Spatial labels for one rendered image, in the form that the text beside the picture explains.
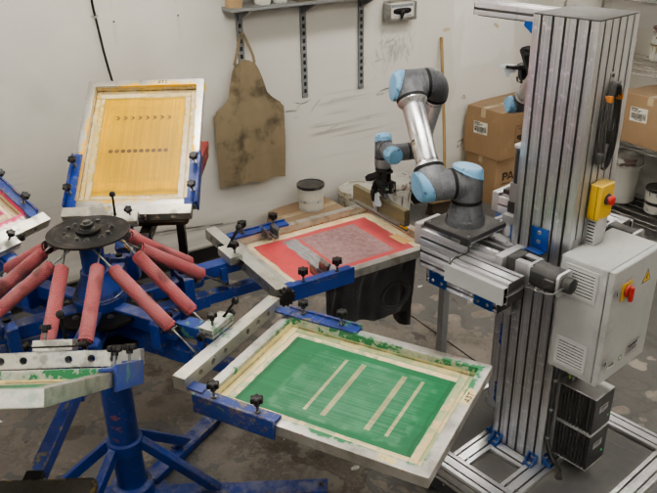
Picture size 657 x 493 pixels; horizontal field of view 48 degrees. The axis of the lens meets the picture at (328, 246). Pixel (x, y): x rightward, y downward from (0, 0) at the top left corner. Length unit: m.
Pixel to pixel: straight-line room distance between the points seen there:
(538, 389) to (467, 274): 0.67
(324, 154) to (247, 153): 0.67
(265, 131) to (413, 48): 1.40
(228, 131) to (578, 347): 3.03
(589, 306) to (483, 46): 3.90
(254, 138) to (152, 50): 0.93
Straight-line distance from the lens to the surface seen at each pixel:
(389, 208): 3.32
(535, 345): 3.05
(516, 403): 3.25
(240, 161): 5.20
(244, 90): 5.13
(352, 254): 3.27
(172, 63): 4.94
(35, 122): 4.77
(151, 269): 2.76
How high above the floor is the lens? 2.41
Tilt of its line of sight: 26 degrees down
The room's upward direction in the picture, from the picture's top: 1 degrees counter-clockwise
